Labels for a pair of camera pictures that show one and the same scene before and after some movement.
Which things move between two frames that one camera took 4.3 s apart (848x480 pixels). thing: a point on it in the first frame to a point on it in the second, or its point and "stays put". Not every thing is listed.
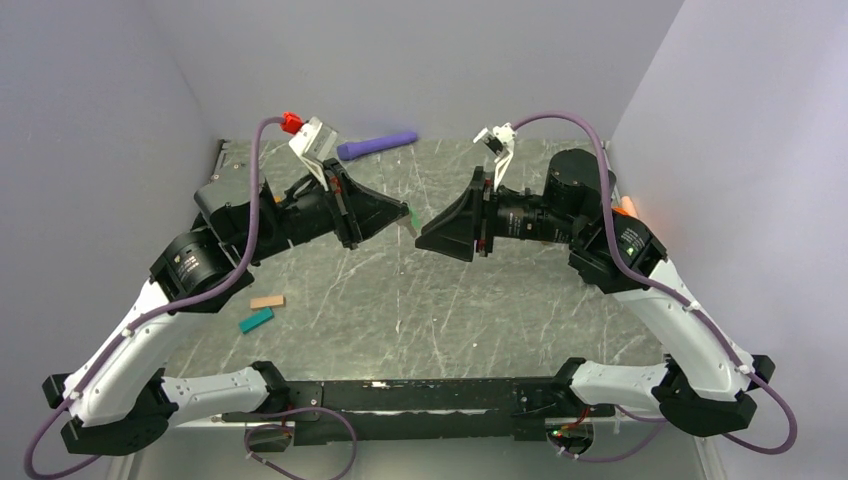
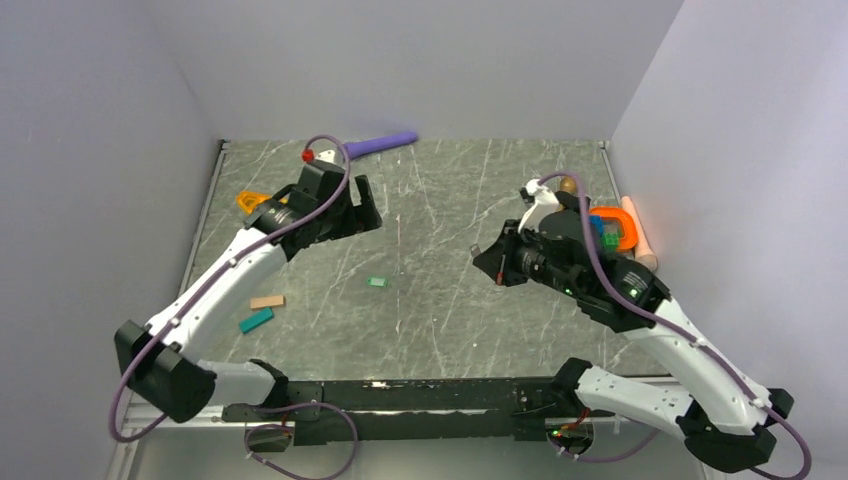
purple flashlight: [349, 149] stays put
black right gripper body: [484, 231] to [518, 266]
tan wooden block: [267, 301] stays put
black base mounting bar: [422, 410] stays put
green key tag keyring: [416, 221] to [381, 282]
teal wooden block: [263, 316] stays put
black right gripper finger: [453, 232] to [494, 262]
